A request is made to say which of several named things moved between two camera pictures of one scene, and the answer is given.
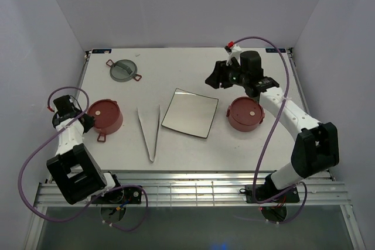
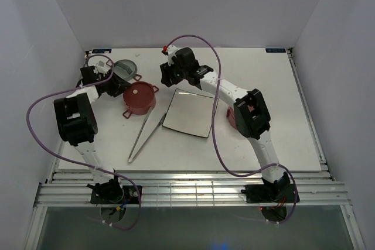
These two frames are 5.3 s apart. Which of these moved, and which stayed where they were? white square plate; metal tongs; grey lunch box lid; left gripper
Moved: metal tongs; left gripper
Stayed: grey lunch box lid; white square plate
